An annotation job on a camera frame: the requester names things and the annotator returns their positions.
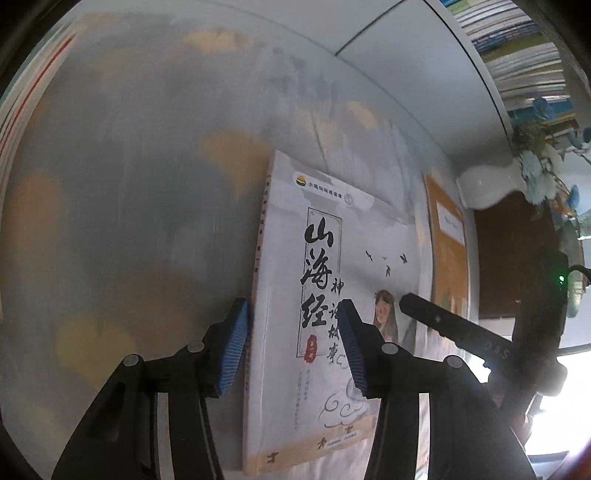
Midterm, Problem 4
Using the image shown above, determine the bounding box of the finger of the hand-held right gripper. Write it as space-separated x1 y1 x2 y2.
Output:
398 292 515 370

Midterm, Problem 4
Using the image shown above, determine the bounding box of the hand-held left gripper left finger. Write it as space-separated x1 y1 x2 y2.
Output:
51 298 251 480

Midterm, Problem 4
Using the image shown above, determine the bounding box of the leaf-print blanket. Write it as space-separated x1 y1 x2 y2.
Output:
0 14 467 480

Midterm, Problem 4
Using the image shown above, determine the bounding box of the bright window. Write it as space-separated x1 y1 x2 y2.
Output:
526 344 591 460

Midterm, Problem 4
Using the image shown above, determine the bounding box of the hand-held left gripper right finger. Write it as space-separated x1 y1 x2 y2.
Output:
339 299 539 480

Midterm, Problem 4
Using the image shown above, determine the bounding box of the wooden cabinet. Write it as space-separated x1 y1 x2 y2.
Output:
473 189 583 319

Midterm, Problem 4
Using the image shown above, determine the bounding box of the row of white blue books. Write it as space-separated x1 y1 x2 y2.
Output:
443 0 583 139

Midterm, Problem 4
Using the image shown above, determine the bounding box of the white calligraphy cover book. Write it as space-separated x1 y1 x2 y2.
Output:
241 149 428 477

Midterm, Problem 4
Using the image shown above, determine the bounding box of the mustard orange book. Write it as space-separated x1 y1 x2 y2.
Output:
422 173 472 321

